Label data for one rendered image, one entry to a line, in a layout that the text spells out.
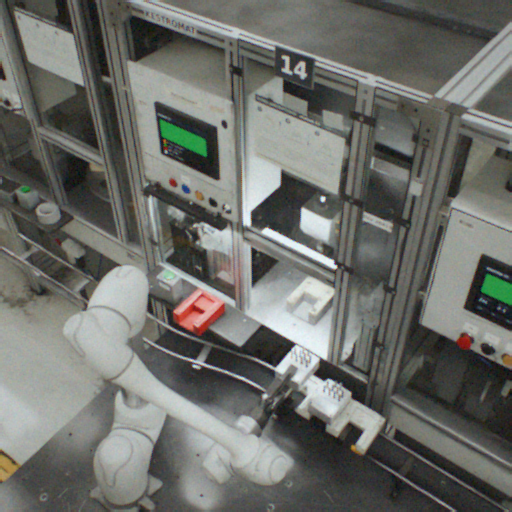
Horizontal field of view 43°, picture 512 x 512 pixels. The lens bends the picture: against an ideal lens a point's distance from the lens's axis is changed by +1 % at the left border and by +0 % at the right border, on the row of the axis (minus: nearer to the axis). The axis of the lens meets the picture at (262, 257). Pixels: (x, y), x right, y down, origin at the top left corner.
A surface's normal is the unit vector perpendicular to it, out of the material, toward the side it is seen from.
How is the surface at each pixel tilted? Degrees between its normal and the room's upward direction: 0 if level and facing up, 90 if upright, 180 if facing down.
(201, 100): 90
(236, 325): 0
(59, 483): 0
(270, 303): 0
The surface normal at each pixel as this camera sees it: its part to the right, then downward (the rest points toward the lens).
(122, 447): -0.08, -0.61
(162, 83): -0.59, 0.57
